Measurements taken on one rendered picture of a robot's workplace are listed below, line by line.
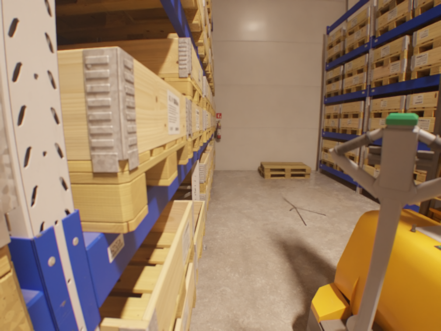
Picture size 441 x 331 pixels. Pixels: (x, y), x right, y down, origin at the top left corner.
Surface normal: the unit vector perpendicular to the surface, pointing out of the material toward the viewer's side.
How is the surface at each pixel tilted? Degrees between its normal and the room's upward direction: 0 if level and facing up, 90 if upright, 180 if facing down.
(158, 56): 90
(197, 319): 0
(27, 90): 90
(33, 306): 90
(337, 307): 22
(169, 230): 90
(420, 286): 74
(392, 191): 106
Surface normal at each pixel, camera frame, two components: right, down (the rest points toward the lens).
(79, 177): 0.00, 0.19
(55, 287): 1.00, 0.00
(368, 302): -0.74, 0.13
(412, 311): -0.96, -0.28
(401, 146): -0.71, 0.40
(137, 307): 0.00, -0.98
